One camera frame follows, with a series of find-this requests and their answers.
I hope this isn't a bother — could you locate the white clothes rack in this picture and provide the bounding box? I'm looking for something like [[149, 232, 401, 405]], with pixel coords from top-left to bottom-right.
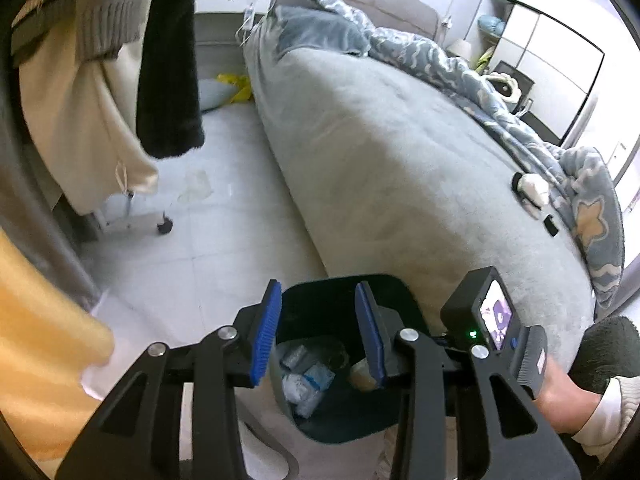
[[92, 189, 174, 235]]

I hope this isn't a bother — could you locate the olive knit cardigan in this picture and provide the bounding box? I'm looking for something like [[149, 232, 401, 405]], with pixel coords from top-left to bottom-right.
[[10, 0, 147, 69]]

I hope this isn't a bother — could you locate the black long coat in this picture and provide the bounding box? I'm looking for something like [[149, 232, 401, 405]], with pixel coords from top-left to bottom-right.
[[135, 0, 206, 157]]

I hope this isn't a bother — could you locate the grey bed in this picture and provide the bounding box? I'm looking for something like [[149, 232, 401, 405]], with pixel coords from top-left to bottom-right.
[[242, 0, 601, 377]]

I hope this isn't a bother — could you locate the blue tissue packet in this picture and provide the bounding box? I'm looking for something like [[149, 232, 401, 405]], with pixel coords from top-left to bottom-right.
[[302, 361, 337, 392]]

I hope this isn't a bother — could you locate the dark grey fleece clothing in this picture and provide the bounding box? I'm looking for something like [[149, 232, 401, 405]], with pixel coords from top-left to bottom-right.
[[569, 315, 640, 397]]

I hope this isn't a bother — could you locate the black chair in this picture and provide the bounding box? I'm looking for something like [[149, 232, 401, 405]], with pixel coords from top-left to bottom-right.
[[492, 60, 536, 111]]

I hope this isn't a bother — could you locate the white wardrobe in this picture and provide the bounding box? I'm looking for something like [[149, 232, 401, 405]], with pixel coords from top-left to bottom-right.
[[487, 0, 606, 147]]

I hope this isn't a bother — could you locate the person's right forearm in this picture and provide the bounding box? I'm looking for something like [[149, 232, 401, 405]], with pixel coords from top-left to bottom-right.
[[536, 359, 632, 462]]

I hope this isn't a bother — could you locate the white charger cable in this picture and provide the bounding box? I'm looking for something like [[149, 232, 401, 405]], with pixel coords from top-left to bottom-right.
[[235, 2, 259, 47]]

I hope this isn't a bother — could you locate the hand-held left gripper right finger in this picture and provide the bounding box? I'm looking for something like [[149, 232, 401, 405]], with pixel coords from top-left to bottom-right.
[[354, 281, 583, 480]]

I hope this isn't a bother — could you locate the yellow cloth on floor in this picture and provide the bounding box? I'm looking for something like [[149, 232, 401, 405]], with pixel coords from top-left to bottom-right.
[[216, 73, 254, 104]]

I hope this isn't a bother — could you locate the clear plastic bottle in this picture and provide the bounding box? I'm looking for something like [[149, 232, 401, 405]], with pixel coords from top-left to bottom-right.
[[281, 372, 326, 419]]

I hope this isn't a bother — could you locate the blue-grey pillow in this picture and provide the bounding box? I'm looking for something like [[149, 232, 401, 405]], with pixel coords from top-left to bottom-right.
[[273, 5, 372, 59]]

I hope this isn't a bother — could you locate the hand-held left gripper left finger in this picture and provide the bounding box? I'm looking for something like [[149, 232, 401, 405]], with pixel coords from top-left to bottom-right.
[[55, 279, 284, 480]]

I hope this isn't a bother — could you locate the cream long coat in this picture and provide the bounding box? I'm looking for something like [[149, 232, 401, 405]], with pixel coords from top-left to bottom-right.
[[17, 25, 160, 217]]

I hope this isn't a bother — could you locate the blue patterned fleece blanket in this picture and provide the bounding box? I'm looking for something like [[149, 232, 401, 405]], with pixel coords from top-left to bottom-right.
[[299, 0, 627, 319]]

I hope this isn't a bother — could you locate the white vanity desk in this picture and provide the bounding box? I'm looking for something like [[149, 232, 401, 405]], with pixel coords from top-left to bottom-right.
[[192, 0, 277, 82]]

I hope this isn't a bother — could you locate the dark teal bin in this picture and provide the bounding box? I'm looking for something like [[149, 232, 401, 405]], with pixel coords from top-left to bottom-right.
[[268, 273, 437, 445]]

